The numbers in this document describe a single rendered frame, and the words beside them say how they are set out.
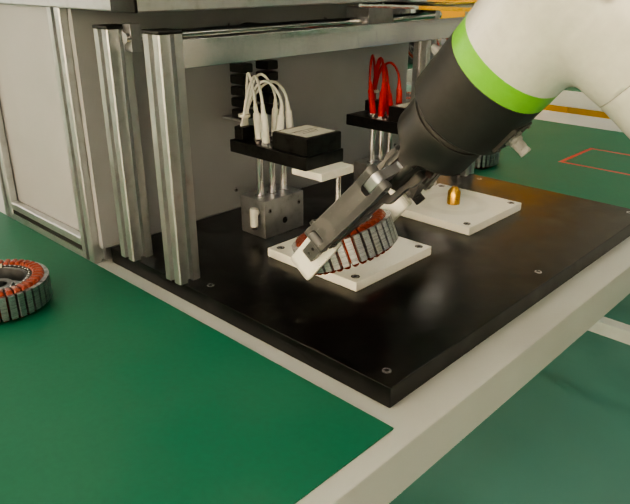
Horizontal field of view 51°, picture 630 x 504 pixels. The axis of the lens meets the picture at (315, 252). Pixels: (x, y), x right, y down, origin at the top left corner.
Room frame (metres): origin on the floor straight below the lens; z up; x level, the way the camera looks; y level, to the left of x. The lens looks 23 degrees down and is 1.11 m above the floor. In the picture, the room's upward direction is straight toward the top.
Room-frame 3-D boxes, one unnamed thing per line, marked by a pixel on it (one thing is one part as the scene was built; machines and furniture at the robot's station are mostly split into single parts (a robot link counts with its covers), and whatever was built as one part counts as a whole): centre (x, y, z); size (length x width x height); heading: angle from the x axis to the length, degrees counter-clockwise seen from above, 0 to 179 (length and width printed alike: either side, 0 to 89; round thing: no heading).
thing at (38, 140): (0.91, 0.39, 0.91); 0.28 x 0.03 x 0.32; 46
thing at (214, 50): (0.94, -0.06, 1.03); 0.62 x 0.01 x 0.03; 136
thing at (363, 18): (1.07, -0.08, 1.05); 0.06 x 0.04 x 0.04; 136
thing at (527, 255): (0.88, -0.12, 0.76); 0.64 x 0.47 x 0.02; 136
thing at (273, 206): (0.88, 0.06, 0.80); 0.08 x 0.05 x 0.06; 136
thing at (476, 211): (0.96, -0.21, 0.78); 0.15 x 0.15 x 0.01; 46
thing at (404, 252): (0.78, -0.04, 0.78); 0.15 x 0.15 x 0.01; 46
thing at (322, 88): (1.04, 0.06, 0.92); 0.66 x 0.01 x 0.30; 136
